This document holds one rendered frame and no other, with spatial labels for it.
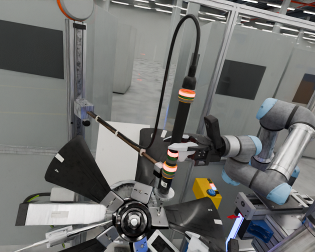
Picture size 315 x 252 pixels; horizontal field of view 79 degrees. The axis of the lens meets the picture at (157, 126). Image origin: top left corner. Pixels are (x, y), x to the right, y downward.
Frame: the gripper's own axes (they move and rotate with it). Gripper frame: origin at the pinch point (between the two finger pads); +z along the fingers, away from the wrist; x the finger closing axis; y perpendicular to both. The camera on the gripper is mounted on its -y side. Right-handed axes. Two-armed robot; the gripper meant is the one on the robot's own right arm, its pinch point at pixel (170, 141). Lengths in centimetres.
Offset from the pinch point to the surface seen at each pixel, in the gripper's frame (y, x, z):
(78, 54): -15, 61, 27
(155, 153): 13.1, 14.0, -2.3
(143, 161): 17.6, 15.0, 1.7
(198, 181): 43, 28, -39
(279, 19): -52, 56, -86
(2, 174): 72, 85, 76
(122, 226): 29.5, -3.3, 12.3
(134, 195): 27.6, 7.7, 6.1
